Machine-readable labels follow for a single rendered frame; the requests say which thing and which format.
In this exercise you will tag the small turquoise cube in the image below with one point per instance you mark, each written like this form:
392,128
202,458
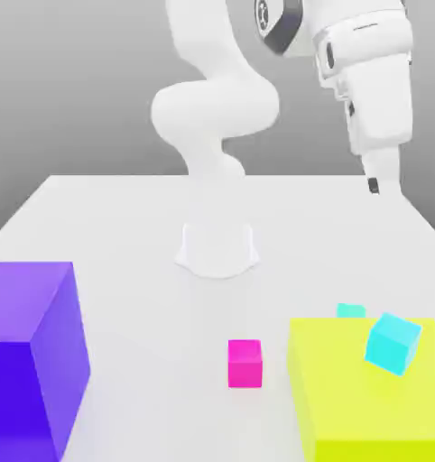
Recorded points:
350,310

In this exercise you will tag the small cyan cube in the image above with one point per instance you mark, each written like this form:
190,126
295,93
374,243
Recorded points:
392,343

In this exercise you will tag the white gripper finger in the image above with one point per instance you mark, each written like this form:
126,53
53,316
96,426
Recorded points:
372,184
387,166

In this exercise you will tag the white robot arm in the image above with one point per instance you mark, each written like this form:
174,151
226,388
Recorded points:
217,108

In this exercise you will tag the large yellow box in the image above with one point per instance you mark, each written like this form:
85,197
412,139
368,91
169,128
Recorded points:
347,397

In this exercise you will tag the large purple box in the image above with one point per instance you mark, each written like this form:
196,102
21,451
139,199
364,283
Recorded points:
29,361

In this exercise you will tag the small magenta cube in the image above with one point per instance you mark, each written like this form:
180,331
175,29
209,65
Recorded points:
245,368

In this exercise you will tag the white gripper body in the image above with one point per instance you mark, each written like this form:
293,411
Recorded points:
381,104

